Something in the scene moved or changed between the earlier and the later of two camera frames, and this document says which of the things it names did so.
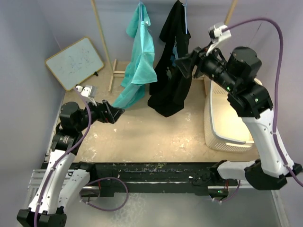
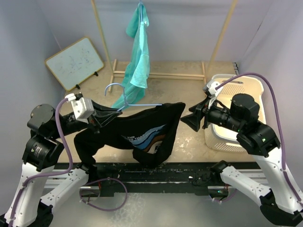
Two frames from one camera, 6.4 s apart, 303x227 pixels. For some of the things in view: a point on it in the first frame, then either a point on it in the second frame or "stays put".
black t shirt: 169,88 to 150,133
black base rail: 182,178 stays put
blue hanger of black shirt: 185,5 to 125,104
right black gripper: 187,64 to 193,119
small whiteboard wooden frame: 76,63 stays put
